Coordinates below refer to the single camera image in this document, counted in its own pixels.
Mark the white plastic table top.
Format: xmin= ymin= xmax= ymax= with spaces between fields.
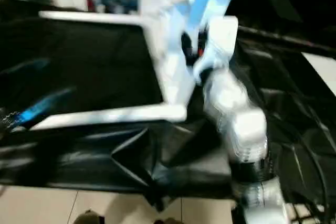
xmin=142 ymin=0 xmax=211 ymax=110

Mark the long black bar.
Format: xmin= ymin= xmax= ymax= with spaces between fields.
xmin=239 ymin=25 xmax=336 ymax=54

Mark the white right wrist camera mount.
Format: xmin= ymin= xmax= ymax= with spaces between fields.
xmin=194 ymin=17 xmax=239 ymax=83

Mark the white flat sheet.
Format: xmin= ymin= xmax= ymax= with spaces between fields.
xmin=302 ymin=54 xmax=336 ymax=83

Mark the black mat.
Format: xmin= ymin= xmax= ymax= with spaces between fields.
xmin=0 ymin=0 xmax=336 ymax=209

